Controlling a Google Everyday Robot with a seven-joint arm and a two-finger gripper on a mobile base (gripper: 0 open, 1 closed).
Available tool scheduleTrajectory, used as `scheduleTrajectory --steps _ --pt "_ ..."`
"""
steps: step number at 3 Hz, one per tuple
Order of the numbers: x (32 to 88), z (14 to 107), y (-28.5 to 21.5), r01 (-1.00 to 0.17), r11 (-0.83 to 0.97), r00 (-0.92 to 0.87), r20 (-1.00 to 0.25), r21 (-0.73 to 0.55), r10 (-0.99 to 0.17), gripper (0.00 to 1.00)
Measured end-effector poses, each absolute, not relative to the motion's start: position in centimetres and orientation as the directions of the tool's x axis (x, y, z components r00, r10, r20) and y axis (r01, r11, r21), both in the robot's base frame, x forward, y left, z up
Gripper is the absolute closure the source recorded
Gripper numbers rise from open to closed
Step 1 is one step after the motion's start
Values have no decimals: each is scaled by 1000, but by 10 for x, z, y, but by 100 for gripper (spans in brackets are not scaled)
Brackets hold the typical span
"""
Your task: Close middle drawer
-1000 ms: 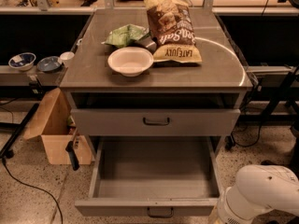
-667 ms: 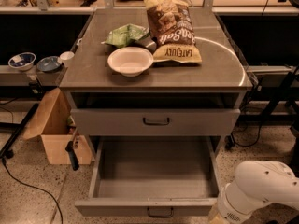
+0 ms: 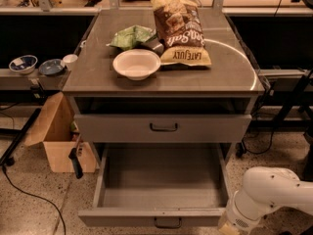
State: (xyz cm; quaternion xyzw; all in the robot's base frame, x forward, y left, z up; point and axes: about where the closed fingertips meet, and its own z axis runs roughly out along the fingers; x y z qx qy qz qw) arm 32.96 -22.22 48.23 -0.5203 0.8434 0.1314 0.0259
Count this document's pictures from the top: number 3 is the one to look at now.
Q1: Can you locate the green snack bag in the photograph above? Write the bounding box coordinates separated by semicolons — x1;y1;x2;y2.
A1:
109;24;156;51

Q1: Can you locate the cardboard box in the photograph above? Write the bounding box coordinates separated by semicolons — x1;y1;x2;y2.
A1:
23;91;98;174

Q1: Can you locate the brown Late July chip bag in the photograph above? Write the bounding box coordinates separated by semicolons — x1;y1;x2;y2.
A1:
151;0;211;66

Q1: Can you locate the grey drawer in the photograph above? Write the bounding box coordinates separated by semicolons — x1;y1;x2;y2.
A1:
74;115;251;143
78;144;231;229

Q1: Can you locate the small white cup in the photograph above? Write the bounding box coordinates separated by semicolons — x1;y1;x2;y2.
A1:
63;54;78;71

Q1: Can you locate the black handled tool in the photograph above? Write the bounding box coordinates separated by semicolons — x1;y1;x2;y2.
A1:
68;135;83;179

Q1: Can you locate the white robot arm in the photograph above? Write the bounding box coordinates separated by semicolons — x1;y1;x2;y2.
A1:
218;166;313;235

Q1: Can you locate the grey top drawer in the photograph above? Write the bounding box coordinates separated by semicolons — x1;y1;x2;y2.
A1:
74;115;251;143

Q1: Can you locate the black floor cable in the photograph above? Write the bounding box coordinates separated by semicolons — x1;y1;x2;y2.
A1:
1;164;67;235

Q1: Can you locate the grey drawer cabinet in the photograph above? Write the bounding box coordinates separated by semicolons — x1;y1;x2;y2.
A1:
62;7;266;155

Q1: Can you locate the dark blue bowl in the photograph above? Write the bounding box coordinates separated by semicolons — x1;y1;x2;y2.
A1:
38;59;65;75

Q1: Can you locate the black tripod leg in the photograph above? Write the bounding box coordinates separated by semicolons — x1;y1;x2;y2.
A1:
0;108;41;165

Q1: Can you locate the white paper bowl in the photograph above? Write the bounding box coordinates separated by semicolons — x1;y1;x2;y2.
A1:
112;49;160;80

